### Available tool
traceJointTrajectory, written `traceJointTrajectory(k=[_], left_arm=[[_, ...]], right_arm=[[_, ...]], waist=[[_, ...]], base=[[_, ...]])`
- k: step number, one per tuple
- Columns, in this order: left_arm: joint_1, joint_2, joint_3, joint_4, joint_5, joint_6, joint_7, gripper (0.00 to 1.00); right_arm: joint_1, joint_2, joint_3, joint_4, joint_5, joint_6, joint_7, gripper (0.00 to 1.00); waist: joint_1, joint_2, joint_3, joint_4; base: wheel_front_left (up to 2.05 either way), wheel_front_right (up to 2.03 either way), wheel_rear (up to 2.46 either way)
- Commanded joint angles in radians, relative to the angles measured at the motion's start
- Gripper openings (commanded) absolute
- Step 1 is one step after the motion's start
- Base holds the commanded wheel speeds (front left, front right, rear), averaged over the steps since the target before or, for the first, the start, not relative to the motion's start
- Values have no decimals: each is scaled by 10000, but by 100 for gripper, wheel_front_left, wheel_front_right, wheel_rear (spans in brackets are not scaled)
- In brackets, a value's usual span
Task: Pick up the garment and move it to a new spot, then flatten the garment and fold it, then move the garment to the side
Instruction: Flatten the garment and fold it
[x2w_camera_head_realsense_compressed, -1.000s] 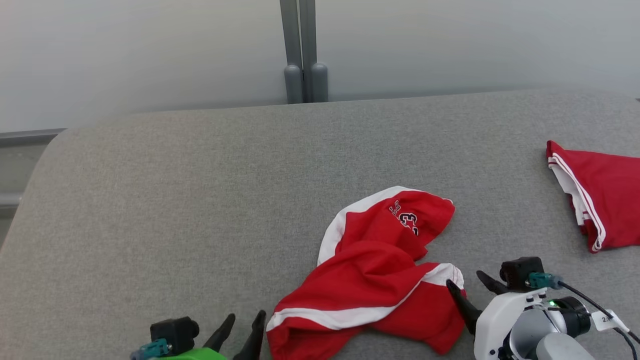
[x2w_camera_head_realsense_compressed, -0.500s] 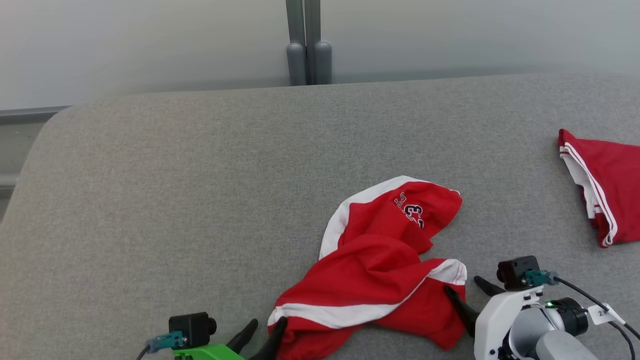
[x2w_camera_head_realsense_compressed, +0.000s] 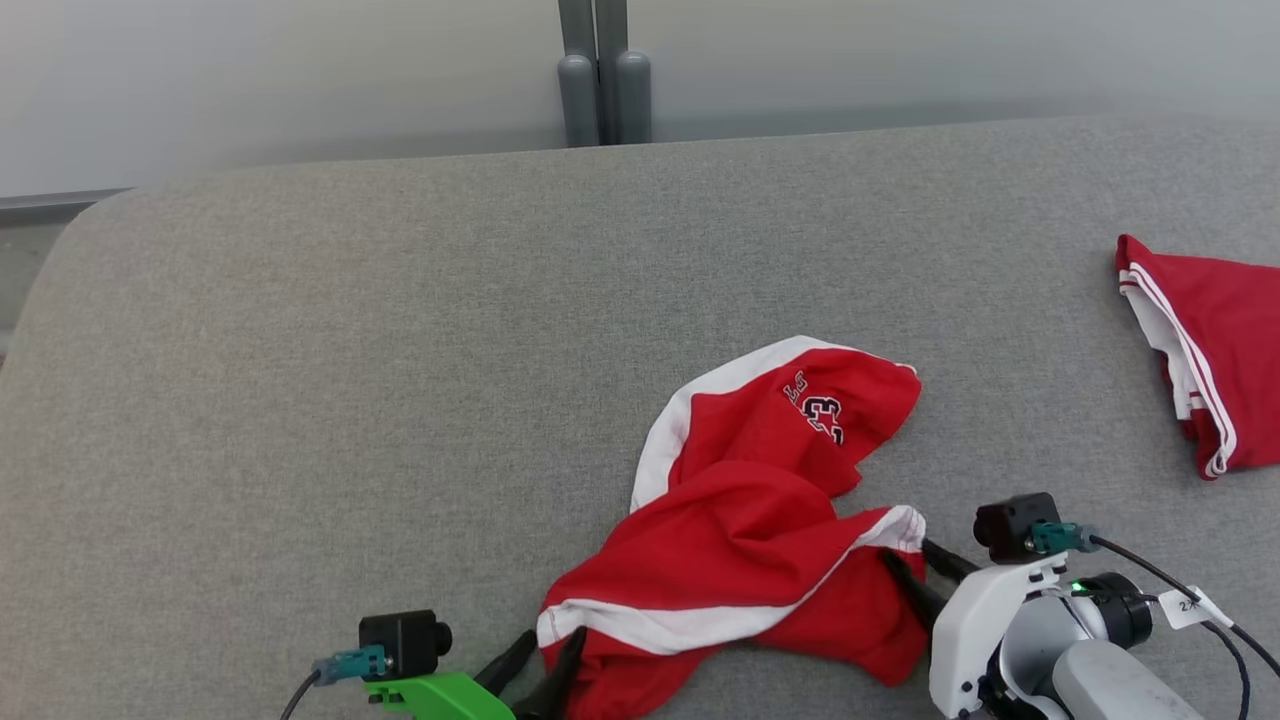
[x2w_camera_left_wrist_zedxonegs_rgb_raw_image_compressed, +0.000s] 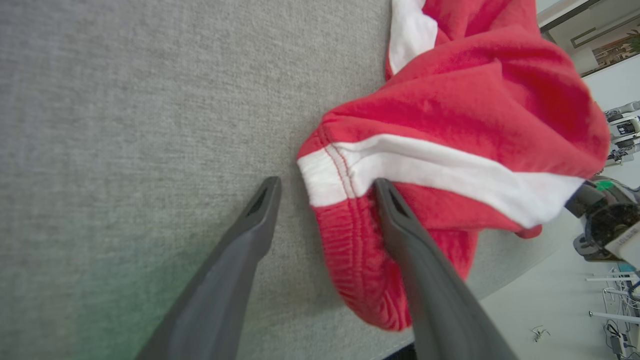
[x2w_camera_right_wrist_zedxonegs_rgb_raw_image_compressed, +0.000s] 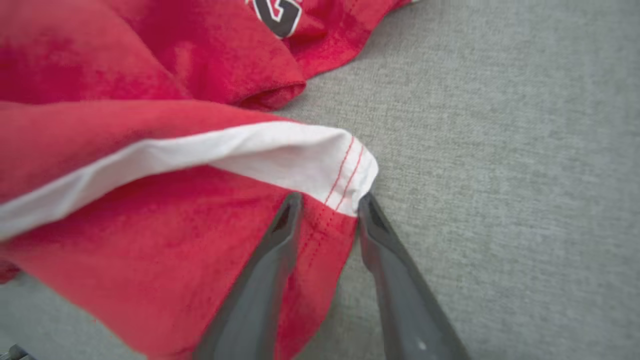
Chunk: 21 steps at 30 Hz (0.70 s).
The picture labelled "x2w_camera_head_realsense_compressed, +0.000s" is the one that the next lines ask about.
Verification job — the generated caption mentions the grey double vertical post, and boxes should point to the grey double vertical post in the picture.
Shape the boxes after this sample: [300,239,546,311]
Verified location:
[556,0,654,149]

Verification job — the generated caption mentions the red jersey with white sleeves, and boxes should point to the red jersey with white sleeves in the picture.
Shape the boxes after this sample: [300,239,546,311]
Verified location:
[1115,233,1280,482]

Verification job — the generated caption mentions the right camera cable, teal plug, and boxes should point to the right camera cable, teal plug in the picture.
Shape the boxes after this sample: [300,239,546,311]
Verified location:
[1029,521,1280,720]

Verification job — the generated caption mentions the camera cable, teal plug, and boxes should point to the camera cable, teal plug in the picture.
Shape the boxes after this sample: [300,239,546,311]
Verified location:
[279,644,393,720]
[1029,521,1280,720]

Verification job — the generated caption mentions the grey fabric sofa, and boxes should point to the grey fabric sofa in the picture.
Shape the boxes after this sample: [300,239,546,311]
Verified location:
[0,112,1280,720]

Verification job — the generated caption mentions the left camera cable, teal plug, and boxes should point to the left camera cable, teal plug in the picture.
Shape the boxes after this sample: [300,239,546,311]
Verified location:
[279,644,393,720]

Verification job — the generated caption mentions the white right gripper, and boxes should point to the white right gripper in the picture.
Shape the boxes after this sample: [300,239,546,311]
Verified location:
[879,539,1070,720]

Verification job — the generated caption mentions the white tag on right cable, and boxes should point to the white tag on right cable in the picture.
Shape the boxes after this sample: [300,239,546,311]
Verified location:
[1157,584,1237,632]

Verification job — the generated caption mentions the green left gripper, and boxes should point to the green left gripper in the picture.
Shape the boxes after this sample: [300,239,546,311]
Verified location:
[361,627,589,720]

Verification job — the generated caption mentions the red shorts with white bands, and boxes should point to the red shorts with white bands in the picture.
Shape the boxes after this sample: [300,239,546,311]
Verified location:
[536,335,928,720]

